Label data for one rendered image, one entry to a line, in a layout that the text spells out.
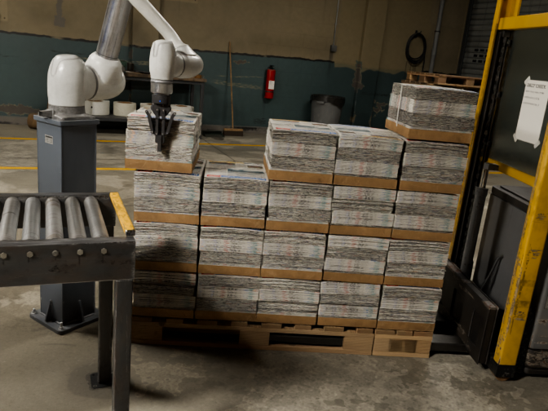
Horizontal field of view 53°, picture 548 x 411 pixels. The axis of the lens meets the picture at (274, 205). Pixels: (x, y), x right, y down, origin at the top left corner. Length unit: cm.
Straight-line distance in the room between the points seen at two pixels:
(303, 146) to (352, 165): 23
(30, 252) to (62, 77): 112
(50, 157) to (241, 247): 94
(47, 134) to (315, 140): 119
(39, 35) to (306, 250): 694
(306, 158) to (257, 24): 718
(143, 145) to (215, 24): 695
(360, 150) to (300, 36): 742
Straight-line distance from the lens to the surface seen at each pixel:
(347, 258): 256
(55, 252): 164
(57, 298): 283
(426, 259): 265
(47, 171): 268
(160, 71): 227
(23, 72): 891
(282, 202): 243
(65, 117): 257
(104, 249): 165
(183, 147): 237
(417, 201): 256
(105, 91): 272
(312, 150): 239
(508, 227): 305
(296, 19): 974
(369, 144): 243
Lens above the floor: 137
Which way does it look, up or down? 15 degrees down
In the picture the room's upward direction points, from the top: 6 degrees clockwise
